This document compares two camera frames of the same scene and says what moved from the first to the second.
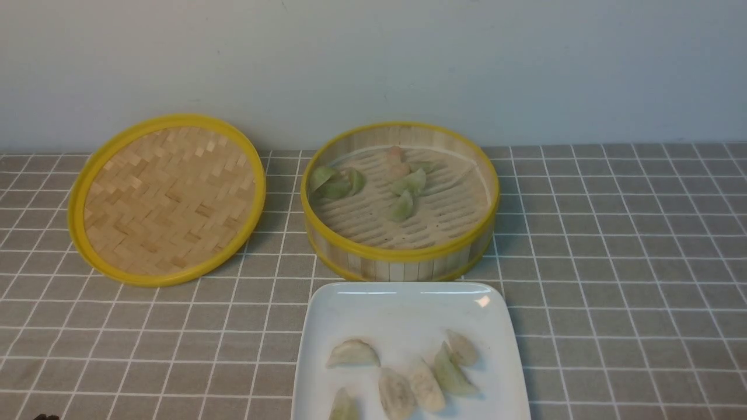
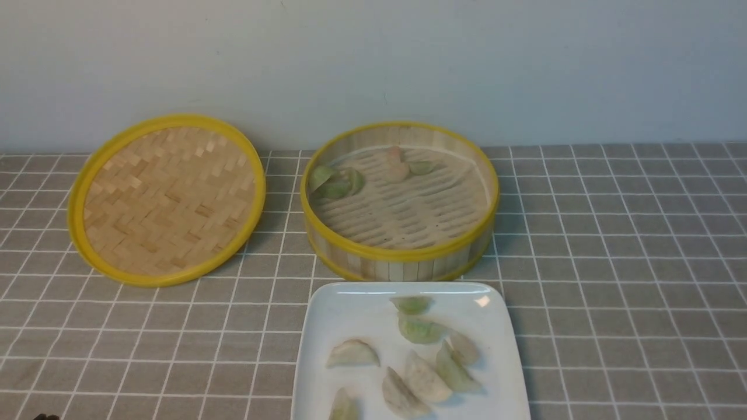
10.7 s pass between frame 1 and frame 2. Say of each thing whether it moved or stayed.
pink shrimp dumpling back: stayed
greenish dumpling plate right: stayed
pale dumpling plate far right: stayed
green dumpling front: moved
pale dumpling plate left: stayed
